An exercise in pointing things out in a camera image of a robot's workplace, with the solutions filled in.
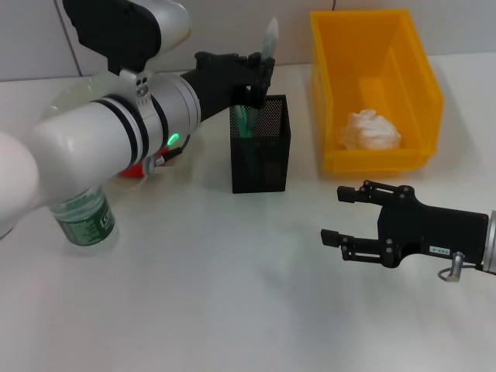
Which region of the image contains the clear green-label water bottle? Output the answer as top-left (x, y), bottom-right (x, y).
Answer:
top-left (49, 184), bottom-right (119, 256)

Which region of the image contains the pale green glass fruit plate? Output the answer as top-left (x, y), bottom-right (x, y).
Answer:
top-left (49, 74), bottom-right (205, 171)

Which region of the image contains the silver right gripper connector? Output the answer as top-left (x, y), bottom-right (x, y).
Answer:
top-left (446, 250), bottom-right (467, 283)

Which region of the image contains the black mesh pen holder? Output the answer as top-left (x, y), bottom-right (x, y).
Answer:
top-left (228, 94), bottom-right (291, 194)

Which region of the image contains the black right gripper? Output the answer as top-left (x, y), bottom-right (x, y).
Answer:
top-left (320, 180), bottom-right (491, 270)

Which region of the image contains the white paper ball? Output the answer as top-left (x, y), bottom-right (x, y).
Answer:
top-left (336, 108), bottom-right (403, 151)

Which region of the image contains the silver metal pen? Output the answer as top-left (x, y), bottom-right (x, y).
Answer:
top-left (243, 15), bottom-right (281, 137)

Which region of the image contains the yellow plastic bin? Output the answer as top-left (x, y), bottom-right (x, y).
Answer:
top-left (309, 9), bottom-right (445, 174)

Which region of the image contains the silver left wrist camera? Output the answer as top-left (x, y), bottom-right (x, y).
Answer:
top-left (63, 0), bottom-right (194, 75)

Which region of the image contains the mint green utility knife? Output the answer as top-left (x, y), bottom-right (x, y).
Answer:
top-left (231, 103), bottom-right (253, 177)

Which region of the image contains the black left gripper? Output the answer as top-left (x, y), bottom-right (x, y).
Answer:
top-left (180, 51), bottom-right (277, 122)

